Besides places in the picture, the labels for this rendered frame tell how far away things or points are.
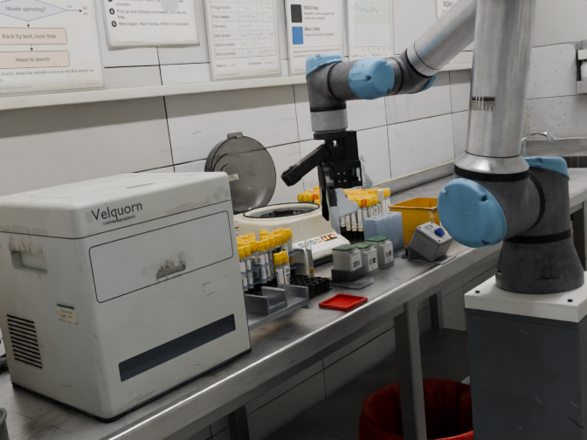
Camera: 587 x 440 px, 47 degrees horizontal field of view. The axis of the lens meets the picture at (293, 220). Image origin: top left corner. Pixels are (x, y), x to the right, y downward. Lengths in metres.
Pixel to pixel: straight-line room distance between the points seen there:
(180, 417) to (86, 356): 0.16
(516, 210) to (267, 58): 1.16
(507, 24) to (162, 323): 0.66
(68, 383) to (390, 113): 1.86
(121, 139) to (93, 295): 0.85
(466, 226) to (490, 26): 0.31
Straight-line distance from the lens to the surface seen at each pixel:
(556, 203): 1.22
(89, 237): 0.91
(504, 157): 1.09
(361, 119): 2.45
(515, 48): 1.07
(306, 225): 1.64
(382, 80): 1.27
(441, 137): 2.96
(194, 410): 1.01
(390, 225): 1.62
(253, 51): 2.04
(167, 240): 0.98
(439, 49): 1.31
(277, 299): 1.21
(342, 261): 1.41
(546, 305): 1.19
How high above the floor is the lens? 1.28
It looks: 10 degrees down
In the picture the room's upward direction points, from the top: 6 degrees counter-clockwise
